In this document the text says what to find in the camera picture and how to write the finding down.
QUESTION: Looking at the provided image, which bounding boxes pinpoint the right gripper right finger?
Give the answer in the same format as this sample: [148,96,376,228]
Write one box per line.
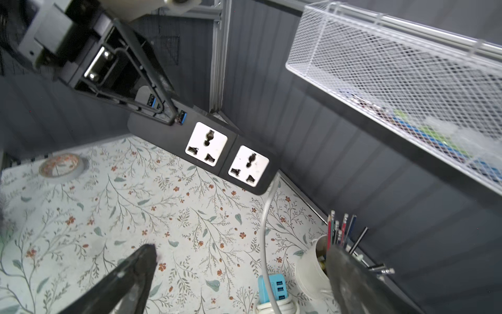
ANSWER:
[326,245,419,313]

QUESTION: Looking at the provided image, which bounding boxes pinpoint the tape roll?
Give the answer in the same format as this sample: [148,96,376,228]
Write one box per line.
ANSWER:
[39,153,85,184]

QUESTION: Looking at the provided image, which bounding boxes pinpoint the bundle of pens and pencils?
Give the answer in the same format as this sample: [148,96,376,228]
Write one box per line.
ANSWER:
[326,210,396,276]

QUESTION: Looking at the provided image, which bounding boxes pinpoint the teal power strip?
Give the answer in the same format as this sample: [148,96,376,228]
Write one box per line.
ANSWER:
[258,273,288,304]

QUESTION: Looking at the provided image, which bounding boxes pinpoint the white cord of black strip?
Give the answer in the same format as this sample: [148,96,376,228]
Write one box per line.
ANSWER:
[258,172,285,314]

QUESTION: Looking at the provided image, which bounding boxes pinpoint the markers in white basket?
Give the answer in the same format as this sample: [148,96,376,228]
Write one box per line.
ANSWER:
[344,92,501,184]

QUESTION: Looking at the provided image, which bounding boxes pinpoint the black power strip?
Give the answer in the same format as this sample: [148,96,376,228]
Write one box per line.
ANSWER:
[128,99,279,195]

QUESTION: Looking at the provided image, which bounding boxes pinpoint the white wire mesh basket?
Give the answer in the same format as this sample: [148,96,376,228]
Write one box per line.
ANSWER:
[286,1,501,192]

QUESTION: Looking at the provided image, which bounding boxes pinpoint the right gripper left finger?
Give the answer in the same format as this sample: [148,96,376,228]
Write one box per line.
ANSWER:
[61,244,157,313]

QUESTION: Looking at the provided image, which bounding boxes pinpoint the white pen cup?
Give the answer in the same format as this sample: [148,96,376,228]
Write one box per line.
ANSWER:
[295,235,333,300]

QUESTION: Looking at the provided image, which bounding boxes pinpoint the black wire basket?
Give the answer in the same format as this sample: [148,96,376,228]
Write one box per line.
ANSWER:
[145,15,180,67]

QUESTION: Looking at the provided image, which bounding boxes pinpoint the floral table mat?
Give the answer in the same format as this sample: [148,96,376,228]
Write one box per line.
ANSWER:
[0,133,342,314]

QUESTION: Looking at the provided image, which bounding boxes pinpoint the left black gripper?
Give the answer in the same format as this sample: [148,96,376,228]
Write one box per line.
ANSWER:
[58,11,178,125]

